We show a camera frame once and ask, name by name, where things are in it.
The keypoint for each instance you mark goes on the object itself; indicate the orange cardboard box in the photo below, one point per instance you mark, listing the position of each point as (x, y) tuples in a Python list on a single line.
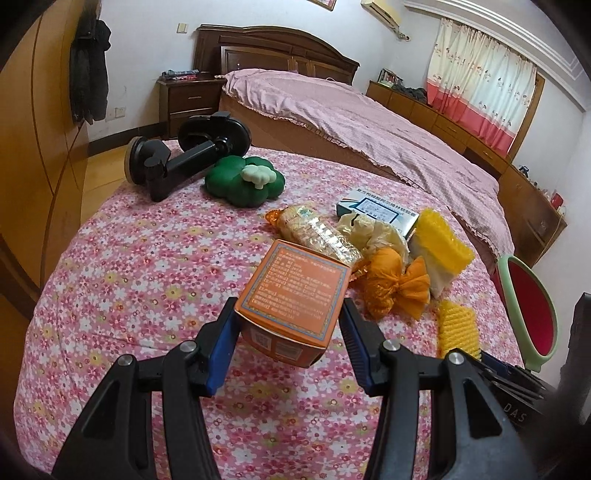
[(291, 286)]

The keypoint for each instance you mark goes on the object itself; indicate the yellow and white sponge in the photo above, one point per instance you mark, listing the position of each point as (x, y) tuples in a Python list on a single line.
[(443, 240)]

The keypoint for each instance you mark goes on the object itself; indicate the orange crumpled plastic bag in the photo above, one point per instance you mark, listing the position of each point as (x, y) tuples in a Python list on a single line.
[(388, 281)]

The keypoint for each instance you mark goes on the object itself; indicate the white and teal medicine box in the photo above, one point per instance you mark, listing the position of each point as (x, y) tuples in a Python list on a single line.
[(378, 207)]

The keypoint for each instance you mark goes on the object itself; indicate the white air conditioner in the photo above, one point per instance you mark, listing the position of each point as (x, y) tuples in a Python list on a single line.
[(383, 10)]

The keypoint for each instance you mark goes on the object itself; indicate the black hanging jacket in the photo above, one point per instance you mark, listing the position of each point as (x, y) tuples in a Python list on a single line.
[(87, 69)]

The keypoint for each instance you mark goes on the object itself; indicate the white wall socket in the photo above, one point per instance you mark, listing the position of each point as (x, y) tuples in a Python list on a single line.
[(119, 112)]

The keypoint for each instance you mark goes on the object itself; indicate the white and pink curtain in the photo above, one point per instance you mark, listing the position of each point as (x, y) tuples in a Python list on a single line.
[(475, 92)]

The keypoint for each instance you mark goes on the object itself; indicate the small red container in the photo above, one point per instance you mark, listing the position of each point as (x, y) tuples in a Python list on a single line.
[(557, 200)]

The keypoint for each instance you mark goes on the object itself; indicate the dark wooden bed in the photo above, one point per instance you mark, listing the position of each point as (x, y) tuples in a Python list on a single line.
[(277, 50)]

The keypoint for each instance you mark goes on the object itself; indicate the small yellow foam net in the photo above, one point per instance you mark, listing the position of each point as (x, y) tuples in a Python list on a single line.
[(457, 327)]

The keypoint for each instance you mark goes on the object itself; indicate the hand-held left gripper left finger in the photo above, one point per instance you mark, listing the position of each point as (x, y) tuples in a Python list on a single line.
[(221, 344)]

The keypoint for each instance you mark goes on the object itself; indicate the dark pile of clothes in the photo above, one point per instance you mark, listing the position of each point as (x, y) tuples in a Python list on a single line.
[(411, 93)]

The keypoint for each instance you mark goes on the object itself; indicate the row of upright books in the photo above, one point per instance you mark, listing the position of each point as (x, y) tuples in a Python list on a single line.
[(388, 77)]

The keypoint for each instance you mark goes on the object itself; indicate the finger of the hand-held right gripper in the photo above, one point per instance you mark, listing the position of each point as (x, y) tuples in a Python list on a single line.
[(508, 369)]

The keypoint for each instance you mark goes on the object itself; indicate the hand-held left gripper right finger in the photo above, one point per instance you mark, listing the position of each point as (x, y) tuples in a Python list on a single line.
[(355, 344)]

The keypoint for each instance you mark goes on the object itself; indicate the black suction phone mount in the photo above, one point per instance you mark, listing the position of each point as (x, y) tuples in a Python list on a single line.
[(184, 161)]

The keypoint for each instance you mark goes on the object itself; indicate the red bin with green rim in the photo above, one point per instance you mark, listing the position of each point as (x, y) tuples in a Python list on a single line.
[(535, 314)]

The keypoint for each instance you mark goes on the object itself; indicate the pink floral tablecloth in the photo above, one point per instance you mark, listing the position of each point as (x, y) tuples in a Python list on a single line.
[(138, 277)]

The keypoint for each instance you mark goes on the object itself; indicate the green cloud-shaped toy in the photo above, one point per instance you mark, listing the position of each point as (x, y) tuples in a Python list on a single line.
[(231, 184)]

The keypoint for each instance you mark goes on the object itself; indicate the dark wooden nightstand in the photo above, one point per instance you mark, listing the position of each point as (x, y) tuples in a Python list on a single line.
[(189, 101)]

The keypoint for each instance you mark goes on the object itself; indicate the cream crumpled plastic bag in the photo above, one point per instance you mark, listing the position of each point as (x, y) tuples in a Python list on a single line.
[(374, 235)]

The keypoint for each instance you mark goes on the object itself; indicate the small pile of magazines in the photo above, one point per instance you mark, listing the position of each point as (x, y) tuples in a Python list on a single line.
[(180, 74)]

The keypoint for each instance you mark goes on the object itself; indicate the wooden cabinet row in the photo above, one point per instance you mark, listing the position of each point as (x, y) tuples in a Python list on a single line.
[(526, 203)]

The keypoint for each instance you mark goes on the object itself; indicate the light wooden wardrobe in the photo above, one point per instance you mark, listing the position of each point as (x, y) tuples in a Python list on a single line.
[(32, 138)]

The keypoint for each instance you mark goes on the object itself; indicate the clear cracker packet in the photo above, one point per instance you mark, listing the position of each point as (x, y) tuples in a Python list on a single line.
[(309, 226)]

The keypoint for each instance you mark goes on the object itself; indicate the pink checked bed blanket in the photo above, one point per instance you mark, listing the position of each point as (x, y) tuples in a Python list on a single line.
[(346, 115)]

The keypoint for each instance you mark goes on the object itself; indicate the pink wall picture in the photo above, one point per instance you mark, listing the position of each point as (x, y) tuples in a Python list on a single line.
[(325, 3)]

